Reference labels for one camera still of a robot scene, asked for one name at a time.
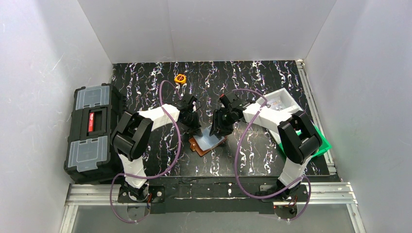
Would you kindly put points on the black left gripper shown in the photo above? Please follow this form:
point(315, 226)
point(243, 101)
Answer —
point(192, 120)

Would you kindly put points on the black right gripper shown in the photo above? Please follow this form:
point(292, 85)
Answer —
point(220, 121)

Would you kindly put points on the white card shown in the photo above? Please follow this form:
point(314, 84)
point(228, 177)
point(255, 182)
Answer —
point(276, 104)

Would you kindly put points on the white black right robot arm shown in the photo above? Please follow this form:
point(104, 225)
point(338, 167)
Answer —
point(291, 127)

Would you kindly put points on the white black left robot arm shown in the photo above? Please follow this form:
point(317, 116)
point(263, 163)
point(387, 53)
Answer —
point(131, 135)

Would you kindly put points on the orange round cap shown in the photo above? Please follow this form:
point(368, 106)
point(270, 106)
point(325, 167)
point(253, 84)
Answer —
point(180, 79)

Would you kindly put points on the white plastic bin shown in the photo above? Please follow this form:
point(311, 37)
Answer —
point(291, 106)

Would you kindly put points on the green plastic bin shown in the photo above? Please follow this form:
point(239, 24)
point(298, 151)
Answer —
point(325, 146)

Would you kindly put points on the black toolbox with clear lids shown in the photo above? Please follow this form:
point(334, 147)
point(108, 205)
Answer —
point(96, 112)

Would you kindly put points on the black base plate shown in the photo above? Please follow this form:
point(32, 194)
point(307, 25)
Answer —
point(204, 195)

